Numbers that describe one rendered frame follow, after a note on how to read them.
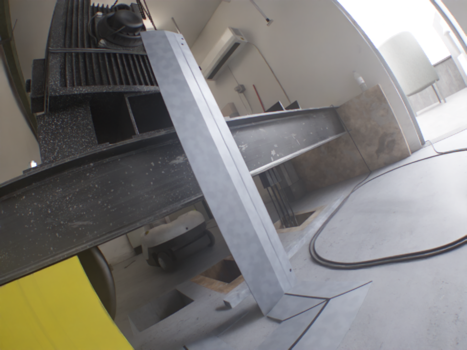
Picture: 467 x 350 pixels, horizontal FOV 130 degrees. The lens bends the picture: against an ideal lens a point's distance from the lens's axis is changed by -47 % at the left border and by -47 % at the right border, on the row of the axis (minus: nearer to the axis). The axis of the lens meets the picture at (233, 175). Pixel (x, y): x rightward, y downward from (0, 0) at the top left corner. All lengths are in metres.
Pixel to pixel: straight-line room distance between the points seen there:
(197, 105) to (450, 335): 0.84
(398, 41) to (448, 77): 3.10
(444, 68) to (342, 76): 7.03
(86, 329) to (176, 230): 1.12
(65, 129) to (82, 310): 0.53
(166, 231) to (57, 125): 1.10
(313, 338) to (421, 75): 6.06
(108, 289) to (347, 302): 0.83
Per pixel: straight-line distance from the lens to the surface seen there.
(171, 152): 0.74
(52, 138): 0.73
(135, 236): 3.72
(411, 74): 6.17
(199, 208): 4.09
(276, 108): 1.20
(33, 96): 1.11
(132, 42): 1.00
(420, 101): 8.58
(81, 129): 0.73
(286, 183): 2.16
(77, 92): 0.74
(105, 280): 0.92
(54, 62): 0.84
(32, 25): 2.95
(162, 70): 0.71
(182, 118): 0.61
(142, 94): 0.82
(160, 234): 1.55
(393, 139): 1.92
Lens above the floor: 0.40
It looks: 3 degrees up
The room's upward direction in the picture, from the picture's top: 25 degrees counter-clockwise
